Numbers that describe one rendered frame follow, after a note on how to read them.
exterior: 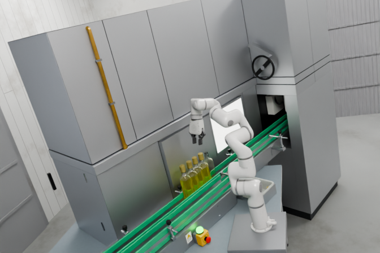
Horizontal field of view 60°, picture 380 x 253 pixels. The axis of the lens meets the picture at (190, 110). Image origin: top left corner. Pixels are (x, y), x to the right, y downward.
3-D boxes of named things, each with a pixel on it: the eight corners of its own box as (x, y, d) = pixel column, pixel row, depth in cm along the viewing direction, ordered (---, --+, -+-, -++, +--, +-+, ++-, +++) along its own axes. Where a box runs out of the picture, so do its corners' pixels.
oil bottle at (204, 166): (208, 186, 233) (202, 159, 227) (214, 188, 229) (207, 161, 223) (202, 190, 229) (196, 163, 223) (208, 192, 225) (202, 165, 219)
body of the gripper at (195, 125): (186, 117, 217) (187, 133, 218) (198, 118, 210) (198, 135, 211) (195, 115, 222) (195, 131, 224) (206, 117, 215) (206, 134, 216)
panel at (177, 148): (245, 132, 282) (238, 95, 272) (248, 132, 280) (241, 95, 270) (170, 186, 224) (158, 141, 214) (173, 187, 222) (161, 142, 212)
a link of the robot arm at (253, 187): (263, 209, 184) (258, 184, 179) (241, 208, 190) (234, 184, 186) (267, 199, 192) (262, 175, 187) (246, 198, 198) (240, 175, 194)
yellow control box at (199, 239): (202, 236, 204) (199, 226, 202) (211, 240, 199) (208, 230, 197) (194, 243, 200) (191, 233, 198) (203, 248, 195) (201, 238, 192)
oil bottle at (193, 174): (197, 195, 226) (190, 168, 219) (203, 197, 222) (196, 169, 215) (191, 199, 222) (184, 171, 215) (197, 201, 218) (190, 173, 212)
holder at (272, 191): (244, 184, 249) (242, 175, 247) (276, 193, 230) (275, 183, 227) (230, 196, 238) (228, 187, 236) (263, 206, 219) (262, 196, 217)
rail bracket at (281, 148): (272, 152, 279) (269, 128, 272) (291, 155, 267) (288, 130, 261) (270, 155, 276) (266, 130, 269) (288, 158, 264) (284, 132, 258)
